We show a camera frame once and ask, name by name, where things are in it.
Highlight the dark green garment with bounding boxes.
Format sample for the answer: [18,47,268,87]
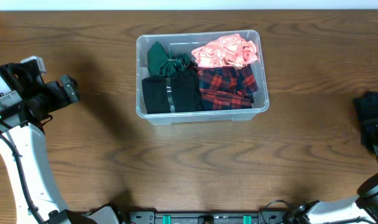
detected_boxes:
[147,41,191,77]

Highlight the black garment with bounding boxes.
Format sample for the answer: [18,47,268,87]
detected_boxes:
[142,69,203,114]

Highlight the red plaid flannel shirt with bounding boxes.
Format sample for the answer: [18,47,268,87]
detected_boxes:
[198,66,258,111]

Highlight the pink garment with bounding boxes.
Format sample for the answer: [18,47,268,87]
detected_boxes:
[191,34,258,69]

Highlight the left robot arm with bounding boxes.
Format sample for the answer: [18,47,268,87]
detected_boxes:
[0,56,120,223]

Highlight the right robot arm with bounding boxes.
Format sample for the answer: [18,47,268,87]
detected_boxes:
[285,145,378,223]

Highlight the clear plastic storage container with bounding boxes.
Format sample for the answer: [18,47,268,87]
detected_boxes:
[136,30,270,125]

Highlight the dark navy garment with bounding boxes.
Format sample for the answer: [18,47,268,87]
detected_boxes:
[353,91,378,150]

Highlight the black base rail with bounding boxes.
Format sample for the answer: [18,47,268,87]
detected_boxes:
[123,210,289,224]

